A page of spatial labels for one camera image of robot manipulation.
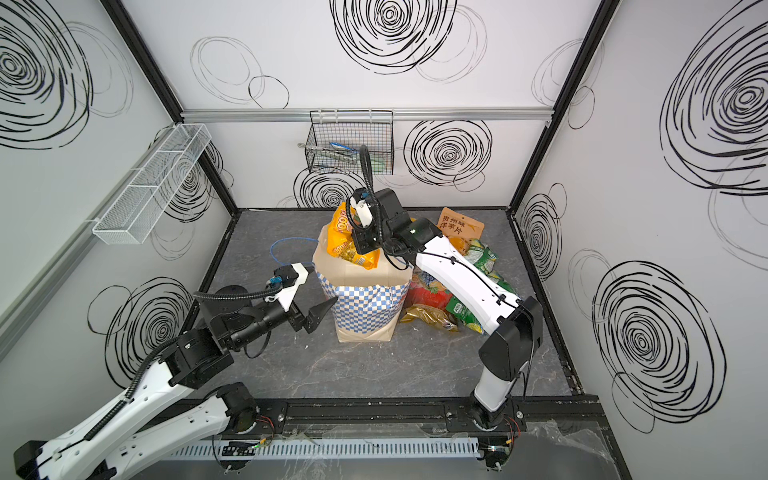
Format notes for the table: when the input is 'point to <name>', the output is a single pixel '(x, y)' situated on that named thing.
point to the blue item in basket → (338, 146)
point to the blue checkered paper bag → (368, 303)
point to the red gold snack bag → (427, 300)
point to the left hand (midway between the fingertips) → (323, 283)
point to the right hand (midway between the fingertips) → (358, 228)
